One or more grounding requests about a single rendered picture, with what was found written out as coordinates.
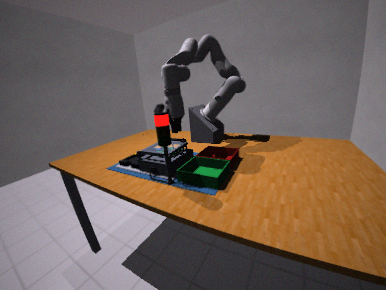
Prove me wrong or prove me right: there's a green open-top bin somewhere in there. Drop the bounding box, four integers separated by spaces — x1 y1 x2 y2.
176 156 230 190

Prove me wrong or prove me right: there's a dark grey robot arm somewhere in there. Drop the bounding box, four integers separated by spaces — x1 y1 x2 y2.
161 34 246 122

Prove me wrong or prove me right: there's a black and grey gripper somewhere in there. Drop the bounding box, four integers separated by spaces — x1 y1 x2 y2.
164 94 185 133

